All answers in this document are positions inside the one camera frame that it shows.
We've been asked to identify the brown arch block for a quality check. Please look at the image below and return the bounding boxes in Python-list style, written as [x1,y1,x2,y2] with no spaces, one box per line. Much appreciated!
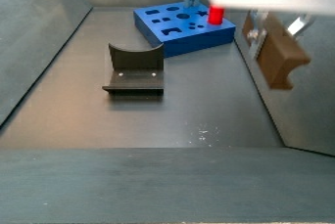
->
[243,12,310,90]

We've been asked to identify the blue shape sorter block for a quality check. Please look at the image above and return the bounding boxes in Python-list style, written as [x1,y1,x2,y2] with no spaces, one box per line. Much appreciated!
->
[135,3,236,58]

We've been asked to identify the red hexagonal peg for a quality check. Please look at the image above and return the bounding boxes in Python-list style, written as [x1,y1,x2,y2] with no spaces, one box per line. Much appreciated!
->
[208,5,226,25]

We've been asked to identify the dark grey curved fixture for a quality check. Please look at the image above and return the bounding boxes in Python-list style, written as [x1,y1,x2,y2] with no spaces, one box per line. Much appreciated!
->
[102,45,164,94]

